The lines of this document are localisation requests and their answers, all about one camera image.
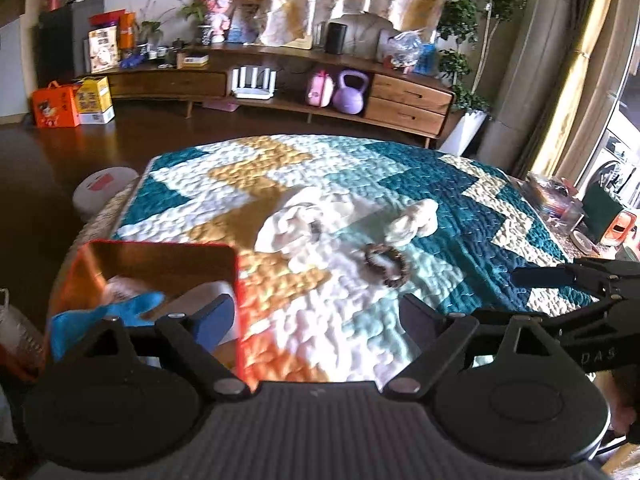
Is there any black mini fridge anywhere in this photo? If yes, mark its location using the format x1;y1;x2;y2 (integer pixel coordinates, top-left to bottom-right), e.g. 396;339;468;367
36;0;104;87

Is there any black cylinder speaker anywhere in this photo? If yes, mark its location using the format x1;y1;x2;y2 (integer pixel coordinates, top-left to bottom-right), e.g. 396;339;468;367
324;22;348;55

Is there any pink toy case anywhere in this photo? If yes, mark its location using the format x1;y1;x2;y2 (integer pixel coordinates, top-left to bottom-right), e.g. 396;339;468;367
306;70;335;108

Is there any blue rubber glove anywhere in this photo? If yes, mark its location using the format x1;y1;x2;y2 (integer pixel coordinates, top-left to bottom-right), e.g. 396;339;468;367
49;292;165;362

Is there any green orange utensil holder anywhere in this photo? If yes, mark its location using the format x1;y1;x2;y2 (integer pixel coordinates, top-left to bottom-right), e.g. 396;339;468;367
582;183;638;247

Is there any quilted zigzag blanket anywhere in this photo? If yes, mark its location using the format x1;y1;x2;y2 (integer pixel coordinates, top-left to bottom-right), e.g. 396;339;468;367
106;133;601;386

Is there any orange gift bag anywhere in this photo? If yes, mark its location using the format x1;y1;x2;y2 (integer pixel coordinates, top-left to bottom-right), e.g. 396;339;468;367
32;81;80;128

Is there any wooden tv console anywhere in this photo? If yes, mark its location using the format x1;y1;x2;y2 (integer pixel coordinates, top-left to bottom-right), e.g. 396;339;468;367
96;44;454;148

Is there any red square tin box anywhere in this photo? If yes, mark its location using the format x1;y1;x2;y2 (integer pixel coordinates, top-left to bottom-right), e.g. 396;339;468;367
46;240;239;361

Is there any clear bag of toys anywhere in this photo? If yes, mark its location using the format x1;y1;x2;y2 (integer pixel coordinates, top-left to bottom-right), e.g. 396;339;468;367
383;30;423;74

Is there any cream knitted sock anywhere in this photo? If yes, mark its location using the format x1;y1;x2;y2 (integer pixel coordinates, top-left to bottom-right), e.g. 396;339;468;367
385;198;439;247

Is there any pink doll figure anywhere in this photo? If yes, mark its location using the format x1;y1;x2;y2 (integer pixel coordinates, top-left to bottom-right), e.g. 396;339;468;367
201;0;233;46

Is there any white wifi router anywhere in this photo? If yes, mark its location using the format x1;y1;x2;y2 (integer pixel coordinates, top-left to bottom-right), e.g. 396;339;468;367
230;66;277;101

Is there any purple kettlebell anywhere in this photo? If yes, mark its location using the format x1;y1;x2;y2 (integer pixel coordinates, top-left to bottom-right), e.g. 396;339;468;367
332;70;369;115

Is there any yellow cardboard box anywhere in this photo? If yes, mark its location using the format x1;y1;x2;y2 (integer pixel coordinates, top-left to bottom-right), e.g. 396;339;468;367
75;77;115;125

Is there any tall green potted plant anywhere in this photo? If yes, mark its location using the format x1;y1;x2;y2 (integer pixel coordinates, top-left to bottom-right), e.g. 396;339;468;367
435;0;525;155

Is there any white product box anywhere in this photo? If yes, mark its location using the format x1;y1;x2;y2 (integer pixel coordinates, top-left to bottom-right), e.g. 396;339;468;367
88;26;119;74

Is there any white crumpled cloth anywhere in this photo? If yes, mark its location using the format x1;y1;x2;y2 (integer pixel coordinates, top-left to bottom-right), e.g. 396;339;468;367
254;186;376;274

